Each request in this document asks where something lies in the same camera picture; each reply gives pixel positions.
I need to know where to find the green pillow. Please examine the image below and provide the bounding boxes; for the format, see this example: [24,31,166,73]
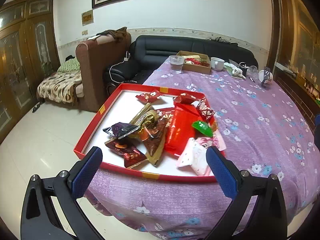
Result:
[57,57,80,73]

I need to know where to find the dark clothes on armchair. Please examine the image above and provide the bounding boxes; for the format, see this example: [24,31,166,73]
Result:
[97,27,127,41]

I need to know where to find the crumpled white tissue pile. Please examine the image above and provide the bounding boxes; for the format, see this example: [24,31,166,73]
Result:
[223,62,246,80]

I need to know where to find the patterned blanket bed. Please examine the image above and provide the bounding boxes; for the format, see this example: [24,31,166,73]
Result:
[36,71,82,104]

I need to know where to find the black leather sofa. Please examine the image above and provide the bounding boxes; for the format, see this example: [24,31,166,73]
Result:
[104,35,259,88]

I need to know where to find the red gold square packet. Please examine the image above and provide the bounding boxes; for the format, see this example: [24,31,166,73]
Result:
[174,93,199,105]

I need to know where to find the red snack tray box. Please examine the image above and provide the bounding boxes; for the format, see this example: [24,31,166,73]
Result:
[73,82,226,183]

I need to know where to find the brown armchair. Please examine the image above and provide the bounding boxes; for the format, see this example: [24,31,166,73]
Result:
[75,33,131,112]

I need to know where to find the brown cardboard snack box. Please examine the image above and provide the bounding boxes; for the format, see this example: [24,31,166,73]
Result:
[176,51,212,74]

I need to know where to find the white plastic jar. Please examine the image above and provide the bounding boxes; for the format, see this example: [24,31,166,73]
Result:
[259,70,273,83]

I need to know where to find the purple floral tablecloth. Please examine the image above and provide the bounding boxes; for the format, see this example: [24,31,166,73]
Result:
[86,62,319,239]

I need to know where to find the clear glass bowl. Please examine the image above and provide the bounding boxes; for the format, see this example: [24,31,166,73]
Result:
[247,66,259,80]

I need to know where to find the small wall plaque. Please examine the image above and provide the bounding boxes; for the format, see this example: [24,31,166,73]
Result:
[81,10,94,26]

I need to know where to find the green snack packet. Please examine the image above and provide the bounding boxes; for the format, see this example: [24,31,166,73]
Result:
[192,120,213,138]

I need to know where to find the large red white snack packet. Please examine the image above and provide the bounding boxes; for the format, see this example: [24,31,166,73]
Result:
[196,96,215,124]

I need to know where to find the white charging cable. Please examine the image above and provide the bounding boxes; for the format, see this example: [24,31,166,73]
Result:
[108,51,132,84]

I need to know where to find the white pink snack packet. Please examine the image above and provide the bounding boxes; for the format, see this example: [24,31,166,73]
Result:
[177,136,226,176]

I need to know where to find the dark purple snack packet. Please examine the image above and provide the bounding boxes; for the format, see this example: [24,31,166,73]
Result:
[103,122,139,140]

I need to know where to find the white ceramic mug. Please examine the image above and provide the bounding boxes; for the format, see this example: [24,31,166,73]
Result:
[211,57,225,71]

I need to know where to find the red floral snack packet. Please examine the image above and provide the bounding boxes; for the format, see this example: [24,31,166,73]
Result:
[136,90,163,104]

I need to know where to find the long red snack packet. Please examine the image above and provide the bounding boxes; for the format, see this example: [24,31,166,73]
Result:
[164,103,201,156]

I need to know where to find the wooden glass cabinet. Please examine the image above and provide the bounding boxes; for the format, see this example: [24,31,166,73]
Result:
[1,0,60,140]

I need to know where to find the gold snack packet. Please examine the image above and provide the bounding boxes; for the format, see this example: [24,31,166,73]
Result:
[130,103,169,166]

